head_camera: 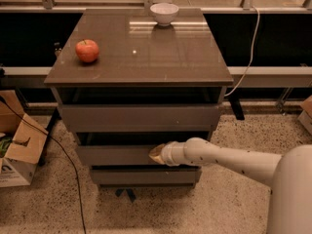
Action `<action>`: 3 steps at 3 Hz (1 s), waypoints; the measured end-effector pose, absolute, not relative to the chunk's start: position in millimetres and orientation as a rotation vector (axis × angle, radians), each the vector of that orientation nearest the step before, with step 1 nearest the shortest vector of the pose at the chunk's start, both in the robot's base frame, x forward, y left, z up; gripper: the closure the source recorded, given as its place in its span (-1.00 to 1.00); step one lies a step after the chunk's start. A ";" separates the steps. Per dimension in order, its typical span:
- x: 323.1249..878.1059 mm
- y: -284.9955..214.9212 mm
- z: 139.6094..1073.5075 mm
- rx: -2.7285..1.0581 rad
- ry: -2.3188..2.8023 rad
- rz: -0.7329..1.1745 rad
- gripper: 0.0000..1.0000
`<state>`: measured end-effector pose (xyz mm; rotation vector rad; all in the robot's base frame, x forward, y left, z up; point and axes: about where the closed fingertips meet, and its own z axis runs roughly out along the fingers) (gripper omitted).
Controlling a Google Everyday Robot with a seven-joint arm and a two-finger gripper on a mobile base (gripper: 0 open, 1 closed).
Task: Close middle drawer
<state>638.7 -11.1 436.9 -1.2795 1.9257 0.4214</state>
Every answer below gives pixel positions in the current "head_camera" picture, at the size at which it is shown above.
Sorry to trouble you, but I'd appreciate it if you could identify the open cardboard box left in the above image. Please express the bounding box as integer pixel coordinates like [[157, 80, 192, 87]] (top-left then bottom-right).
[[0, 90, 48, 187]]

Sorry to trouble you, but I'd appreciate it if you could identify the white ceramic bowl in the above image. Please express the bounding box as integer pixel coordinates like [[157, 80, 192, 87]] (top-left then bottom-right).
[[150, 3, 179, 26]]

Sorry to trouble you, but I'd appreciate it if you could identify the grey drawer cabinet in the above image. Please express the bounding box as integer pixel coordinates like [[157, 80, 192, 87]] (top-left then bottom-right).
[[43, 7, 234, 189]]

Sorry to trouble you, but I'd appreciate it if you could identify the black floor cable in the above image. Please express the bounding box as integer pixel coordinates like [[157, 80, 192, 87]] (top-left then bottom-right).
[[0, 95, 88, 234]]

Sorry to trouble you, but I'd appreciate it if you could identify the red apple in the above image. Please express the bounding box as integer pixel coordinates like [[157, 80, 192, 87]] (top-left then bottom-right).
[[75, 39, 99, 63]]

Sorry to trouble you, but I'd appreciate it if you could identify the grey drawer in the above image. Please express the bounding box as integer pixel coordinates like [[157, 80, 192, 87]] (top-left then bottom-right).
[[60, 105, 220, 133], [76, 145, 156, 166], [90, 166, 201, 187]]

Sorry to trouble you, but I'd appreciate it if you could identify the grey top drawer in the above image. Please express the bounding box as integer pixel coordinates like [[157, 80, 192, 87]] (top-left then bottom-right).
[[60, 105, 220, 133]]

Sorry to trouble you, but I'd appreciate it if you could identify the cardboard box right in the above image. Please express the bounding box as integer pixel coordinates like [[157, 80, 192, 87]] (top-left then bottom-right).
[[298, 96, 312, 135]]

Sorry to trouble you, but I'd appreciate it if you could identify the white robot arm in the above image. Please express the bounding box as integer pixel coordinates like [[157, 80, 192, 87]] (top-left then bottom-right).
[[149, 137, 312, 234]]

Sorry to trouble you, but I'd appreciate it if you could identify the white hanging cable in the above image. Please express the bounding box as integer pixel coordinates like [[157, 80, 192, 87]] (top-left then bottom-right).
[[223, 7, 261, 98]]

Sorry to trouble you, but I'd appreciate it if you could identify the grey bottom drawer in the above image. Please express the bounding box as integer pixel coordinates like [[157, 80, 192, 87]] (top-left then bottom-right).
[[90, 166, 201, 187]]

